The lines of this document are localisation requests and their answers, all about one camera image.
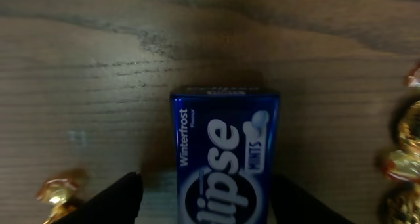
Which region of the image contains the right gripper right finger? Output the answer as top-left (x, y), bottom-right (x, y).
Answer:
top-left (268, 174), bottom-right (356, 224)

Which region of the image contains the blue candy pack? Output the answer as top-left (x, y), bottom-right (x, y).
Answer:
top-left (169, 85), bottom-right (281, 224)

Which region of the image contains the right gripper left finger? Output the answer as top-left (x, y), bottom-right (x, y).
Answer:
top-left (51, 171), bottom-right (144, 224)

